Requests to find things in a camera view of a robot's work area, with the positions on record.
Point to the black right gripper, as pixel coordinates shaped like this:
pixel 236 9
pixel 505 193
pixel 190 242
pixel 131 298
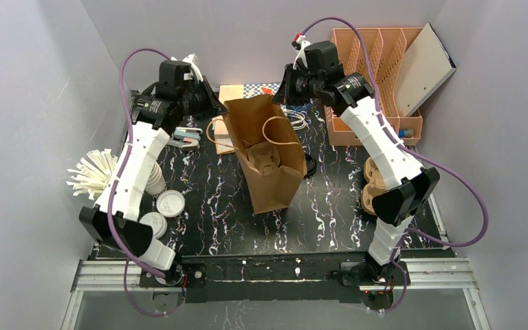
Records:
pixel 289 91

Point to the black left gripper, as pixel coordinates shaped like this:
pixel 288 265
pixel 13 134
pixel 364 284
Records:
pixel 207 100

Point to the brown paper bag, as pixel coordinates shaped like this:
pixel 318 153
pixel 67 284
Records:
pixel 257 120

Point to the white lid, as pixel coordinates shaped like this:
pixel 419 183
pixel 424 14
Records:
pixel 157 222
pixel 170 203

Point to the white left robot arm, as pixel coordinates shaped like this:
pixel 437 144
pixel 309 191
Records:
pixel 112 221

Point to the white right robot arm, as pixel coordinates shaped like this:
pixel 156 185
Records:
pixel 408 183

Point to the orange file organizer rack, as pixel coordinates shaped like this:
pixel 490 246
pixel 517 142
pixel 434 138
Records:
pixel 386 48

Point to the stack of white lids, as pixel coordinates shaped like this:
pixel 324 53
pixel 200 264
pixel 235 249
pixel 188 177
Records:
pixel 156 183

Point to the white folder board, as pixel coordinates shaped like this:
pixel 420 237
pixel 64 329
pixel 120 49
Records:
pixel 426 65

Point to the green cup of stirrers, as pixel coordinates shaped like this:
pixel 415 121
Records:
pixel 92 174

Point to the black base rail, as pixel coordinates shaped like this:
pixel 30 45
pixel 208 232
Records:
pixel 346 268

